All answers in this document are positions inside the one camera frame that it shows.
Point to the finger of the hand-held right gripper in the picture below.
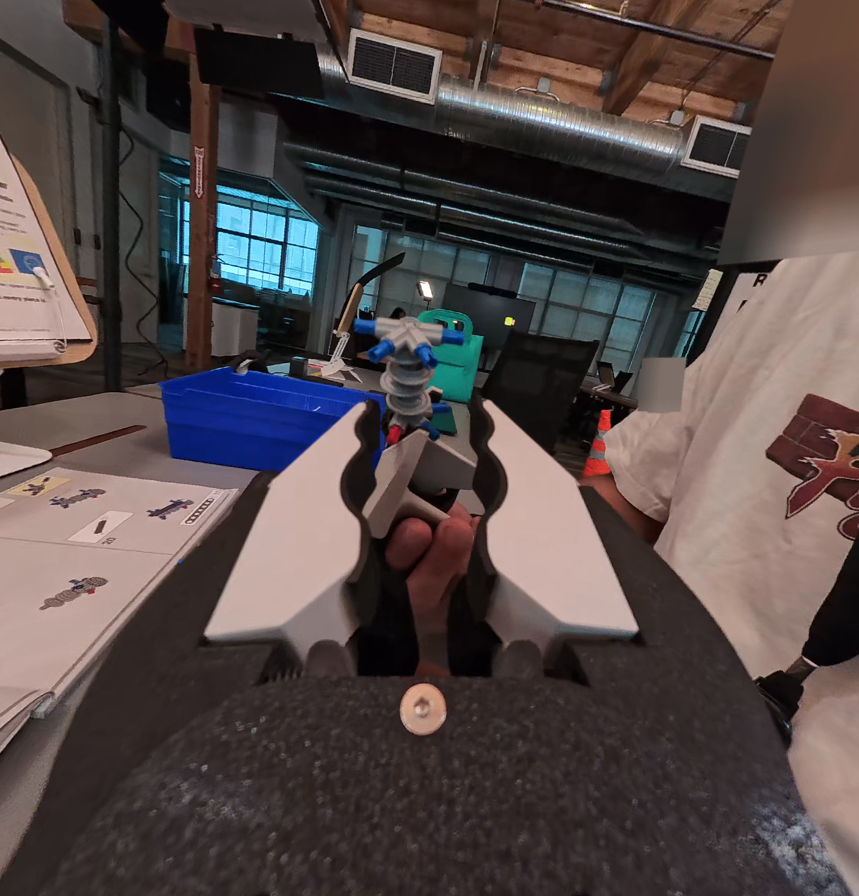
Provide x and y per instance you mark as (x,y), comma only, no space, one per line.
(394,490)
(447,467)

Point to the blue plastic bin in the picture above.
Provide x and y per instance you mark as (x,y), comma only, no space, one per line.
(261,420)

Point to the silver air duct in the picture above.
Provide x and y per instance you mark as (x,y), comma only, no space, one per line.
(541,119)

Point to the black hanging screen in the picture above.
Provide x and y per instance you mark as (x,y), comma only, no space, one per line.
(258,63)

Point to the black metal pole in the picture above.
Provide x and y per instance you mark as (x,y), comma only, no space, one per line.
(111,210)

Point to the white cabinet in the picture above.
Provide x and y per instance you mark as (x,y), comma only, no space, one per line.
(233,329)

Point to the wooden post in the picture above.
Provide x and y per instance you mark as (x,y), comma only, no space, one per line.
(202,245)

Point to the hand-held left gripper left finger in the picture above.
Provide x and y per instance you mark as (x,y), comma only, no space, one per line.
(289,560)

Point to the grey lego shock absorber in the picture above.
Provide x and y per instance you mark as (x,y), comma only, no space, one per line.
(405,392)

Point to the black monitor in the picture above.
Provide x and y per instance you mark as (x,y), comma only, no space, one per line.
(489,311)

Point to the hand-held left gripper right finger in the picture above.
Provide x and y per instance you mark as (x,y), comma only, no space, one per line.
(555,560)

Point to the teal carry bag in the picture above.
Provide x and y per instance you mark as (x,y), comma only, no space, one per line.
(457,364)

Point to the printed instruction sheet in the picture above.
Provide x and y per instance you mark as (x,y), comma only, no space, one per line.
(9,308)

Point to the black mesh chair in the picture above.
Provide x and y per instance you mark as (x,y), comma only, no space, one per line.
(541,392)

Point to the orange traffic cone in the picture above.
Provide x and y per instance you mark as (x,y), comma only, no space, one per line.
(599,441)

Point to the lego instruction booklet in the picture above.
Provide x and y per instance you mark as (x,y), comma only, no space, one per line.
(65,560)

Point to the white air vent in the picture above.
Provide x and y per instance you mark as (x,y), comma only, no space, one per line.
(716,143)
(394,63)

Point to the person's right hand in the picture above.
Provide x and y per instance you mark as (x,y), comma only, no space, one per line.
(429,560)

